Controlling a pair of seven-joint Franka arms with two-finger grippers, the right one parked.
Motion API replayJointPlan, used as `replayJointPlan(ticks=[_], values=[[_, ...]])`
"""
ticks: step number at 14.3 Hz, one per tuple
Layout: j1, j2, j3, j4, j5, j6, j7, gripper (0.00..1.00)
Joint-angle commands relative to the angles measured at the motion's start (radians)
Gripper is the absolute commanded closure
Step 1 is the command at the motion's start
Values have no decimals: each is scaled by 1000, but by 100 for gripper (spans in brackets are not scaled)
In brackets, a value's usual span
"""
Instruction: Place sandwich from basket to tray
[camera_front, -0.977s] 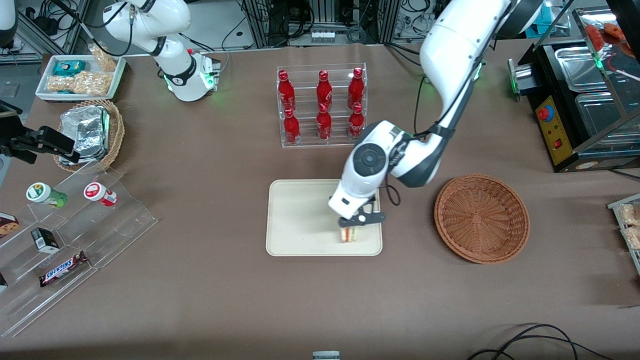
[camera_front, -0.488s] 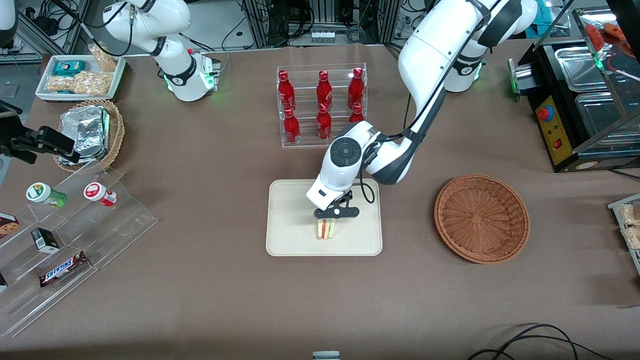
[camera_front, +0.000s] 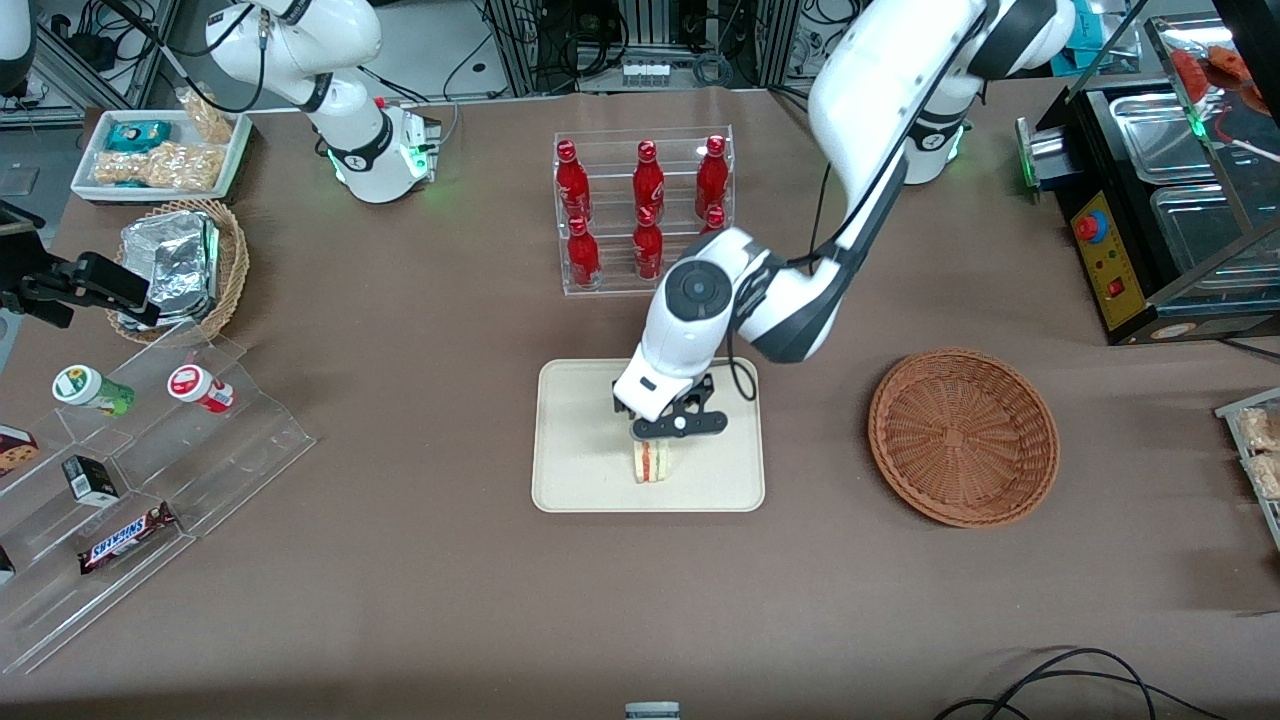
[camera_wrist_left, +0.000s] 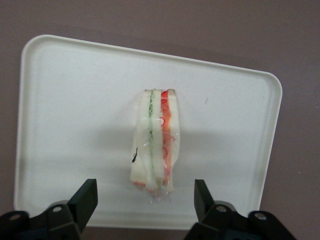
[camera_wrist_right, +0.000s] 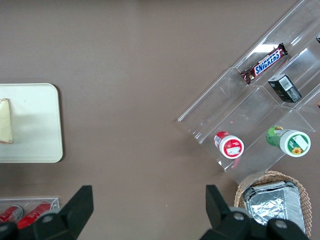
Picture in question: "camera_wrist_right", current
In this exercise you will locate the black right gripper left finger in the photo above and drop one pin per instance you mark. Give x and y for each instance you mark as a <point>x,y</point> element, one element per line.
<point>72,212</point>

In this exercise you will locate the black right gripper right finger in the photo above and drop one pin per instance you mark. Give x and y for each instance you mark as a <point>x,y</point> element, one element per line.
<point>220,215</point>

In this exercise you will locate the triangular sandwich wedge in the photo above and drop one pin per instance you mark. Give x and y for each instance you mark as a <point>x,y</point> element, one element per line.
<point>5,122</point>

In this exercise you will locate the light tan wicker basket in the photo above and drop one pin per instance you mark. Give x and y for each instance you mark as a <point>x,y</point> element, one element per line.
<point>303,190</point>

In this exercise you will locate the cream plastic serving tray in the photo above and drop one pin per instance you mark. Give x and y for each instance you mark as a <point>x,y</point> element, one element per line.
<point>35,122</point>

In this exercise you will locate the clear acrylic bottle rack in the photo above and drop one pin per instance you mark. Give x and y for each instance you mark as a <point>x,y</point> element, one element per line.
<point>53,202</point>

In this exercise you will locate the aluminium foil container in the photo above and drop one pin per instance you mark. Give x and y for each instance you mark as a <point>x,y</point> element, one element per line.
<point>272,202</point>

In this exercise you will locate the red cup with white lid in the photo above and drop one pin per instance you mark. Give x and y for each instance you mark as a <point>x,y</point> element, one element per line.
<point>231,146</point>

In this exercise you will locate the green cup with white lid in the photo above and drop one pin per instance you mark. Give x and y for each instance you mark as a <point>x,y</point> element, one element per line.
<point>293,142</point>

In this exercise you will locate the clear acrylic stepped stand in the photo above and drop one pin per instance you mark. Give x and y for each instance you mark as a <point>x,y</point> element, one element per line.
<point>250,107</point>

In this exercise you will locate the small black carton box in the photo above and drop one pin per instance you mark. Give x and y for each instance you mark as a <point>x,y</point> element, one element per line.
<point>285,88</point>

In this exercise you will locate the Snickers chocolate bar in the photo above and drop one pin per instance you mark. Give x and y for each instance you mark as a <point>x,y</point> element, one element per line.
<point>266,63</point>

